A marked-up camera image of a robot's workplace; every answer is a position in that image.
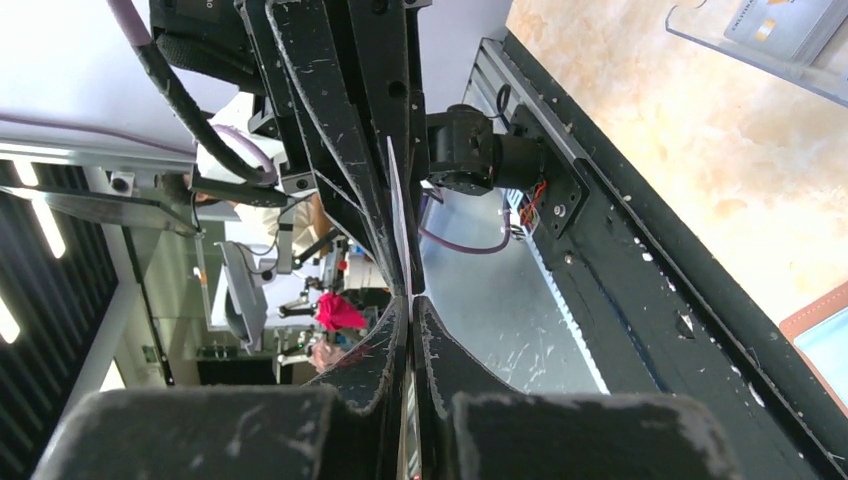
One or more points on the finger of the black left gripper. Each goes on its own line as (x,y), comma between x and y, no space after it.
(349,72)

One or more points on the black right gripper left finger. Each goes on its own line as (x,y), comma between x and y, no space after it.
(344,424)

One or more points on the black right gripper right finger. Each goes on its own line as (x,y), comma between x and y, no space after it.
(476,426)

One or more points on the clear plastic card box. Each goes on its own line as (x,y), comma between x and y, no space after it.
(704,23)

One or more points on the silver credit cards stack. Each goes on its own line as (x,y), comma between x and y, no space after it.
(791,31)

